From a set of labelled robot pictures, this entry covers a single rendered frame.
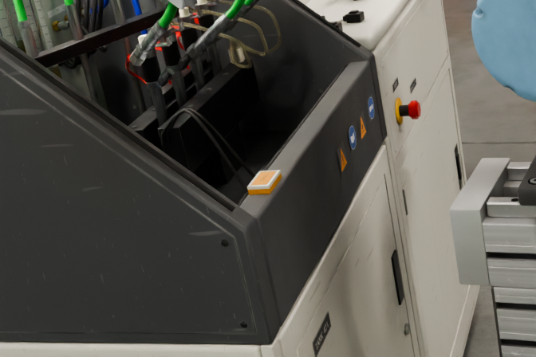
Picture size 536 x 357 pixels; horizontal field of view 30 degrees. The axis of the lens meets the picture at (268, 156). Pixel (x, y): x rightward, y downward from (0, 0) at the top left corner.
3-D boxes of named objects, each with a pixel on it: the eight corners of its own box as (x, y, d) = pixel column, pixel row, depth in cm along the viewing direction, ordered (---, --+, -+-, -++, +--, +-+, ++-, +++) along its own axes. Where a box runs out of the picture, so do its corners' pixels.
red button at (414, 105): (418, 127, 190) (415, 101, 188) (397, 128, 191) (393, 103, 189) (423, 117, 194) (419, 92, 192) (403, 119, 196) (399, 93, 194)
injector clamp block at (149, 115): (200, 216, 156) (179, 125, 150) (143, 218, 159) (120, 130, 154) (268, 135, 185) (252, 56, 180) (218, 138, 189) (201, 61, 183)
